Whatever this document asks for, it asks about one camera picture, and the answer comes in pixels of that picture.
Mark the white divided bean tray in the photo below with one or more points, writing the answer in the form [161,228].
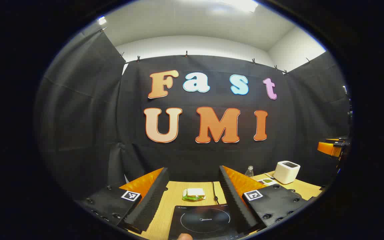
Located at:
[267,181]

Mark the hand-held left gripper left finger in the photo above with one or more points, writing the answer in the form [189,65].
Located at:
[152,203]

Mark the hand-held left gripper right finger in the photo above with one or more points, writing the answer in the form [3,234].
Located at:
[235,206]

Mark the black backdrop cloth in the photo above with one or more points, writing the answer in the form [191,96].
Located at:
[95,116]

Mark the white toaster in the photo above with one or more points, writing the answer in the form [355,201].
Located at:
[286,173]

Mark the clear plastic water bottle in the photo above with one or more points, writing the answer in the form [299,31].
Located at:
[249,172]

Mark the ceiling light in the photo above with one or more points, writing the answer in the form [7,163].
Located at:
[102,20]
[240,4]

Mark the black induction cooktop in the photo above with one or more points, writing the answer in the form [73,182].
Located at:
[205,220]

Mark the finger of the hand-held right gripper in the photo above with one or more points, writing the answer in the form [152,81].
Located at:
[327,148]

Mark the sandwich with lettuce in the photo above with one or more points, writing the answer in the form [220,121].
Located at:
[193,194]

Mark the row of backdrop clips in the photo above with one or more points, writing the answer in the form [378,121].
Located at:
[186,53]

